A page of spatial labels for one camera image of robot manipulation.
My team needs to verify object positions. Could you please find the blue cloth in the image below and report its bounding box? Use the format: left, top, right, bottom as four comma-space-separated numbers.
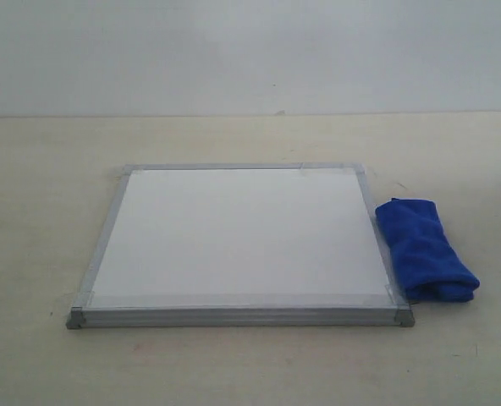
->
375, 198, 480, 303

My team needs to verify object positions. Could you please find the white board with aluminium frame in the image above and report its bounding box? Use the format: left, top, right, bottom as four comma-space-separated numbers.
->
66, 162, 415, 330

